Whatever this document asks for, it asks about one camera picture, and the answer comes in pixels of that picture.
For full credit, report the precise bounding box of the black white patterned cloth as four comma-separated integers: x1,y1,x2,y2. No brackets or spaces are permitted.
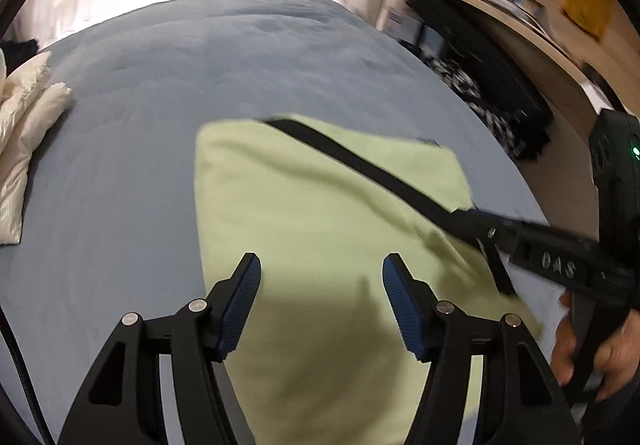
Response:
425,57,541,162

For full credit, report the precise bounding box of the person's right hand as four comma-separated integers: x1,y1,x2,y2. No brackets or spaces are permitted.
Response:
550,290,640,403

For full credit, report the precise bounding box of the bed with grey-blue sheet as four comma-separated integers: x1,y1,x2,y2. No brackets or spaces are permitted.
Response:
0,0,568,445

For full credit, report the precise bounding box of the white puffer jacket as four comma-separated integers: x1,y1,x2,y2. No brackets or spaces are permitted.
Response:
0,47,76,246

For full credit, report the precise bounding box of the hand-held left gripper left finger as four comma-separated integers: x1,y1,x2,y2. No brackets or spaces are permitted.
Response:
57,252,263,445

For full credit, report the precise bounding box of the white cardboard box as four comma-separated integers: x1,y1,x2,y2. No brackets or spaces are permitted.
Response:
382,7,427,46

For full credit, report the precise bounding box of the black patterned clothes pile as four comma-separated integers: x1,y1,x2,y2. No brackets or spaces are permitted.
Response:
405,0,553,158

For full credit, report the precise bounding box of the black cable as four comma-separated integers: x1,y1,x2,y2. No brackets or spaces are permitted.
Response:
0,310,57,445

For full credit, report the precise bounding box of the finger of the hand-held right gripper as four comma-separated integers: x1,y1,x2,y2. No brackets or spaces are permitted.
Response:
449,207,521,256

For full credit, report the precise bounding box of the yellow packet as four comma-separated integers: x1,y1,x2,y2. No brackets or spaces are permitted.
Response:
562,0,614,42

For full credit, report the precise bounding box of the green and black hooded jacket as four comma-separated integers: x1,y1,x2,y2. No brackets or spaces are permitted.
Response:
192,114,546,445

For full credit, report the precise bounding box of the black furry cloth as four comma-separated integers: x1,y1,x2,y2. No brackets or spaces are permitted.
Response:
0,39,40,69

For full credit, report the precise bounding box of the row of books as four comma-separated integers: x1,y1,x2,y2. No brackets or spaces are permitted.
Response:
512,0,552,26

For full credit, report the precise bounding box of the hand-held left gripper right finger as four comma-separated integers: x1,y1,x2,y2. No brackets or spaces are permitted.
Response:
382,252,583,445

